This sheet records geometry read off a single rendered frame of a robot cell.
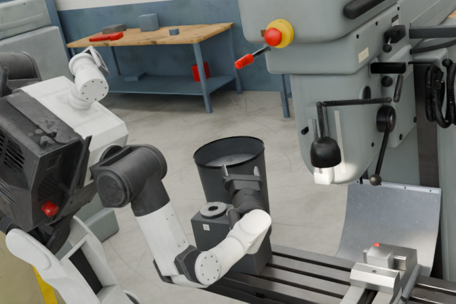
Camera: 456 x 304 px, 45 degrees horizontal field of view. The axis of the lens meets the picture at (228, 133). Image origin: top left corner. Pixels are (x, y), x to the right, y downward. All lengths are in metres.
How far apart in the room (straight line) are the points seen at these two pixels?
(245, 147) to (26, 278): 1.67
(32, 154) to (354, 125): 0.75
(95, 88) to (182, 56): 6.13
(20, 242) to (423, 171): 1.24
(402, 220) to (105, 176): 1.09
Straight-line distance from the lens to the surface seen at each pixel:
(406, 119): 1.64
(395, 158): 1.92
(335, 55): 1.29
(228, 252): 1.44
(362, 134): 1.42
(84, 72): 1.29
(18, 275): 2.95
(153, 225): 1.28
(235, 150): 3.84
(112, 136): 1.33
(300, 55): 1.33
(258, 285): 1.81
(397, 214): 1.96
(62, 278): 1.57
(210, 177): 3.47
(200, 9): 7.02
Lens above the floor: 2.00
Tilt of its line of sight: 21 degrees down
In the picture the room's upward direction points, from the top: 11 degrees counter-clockwise
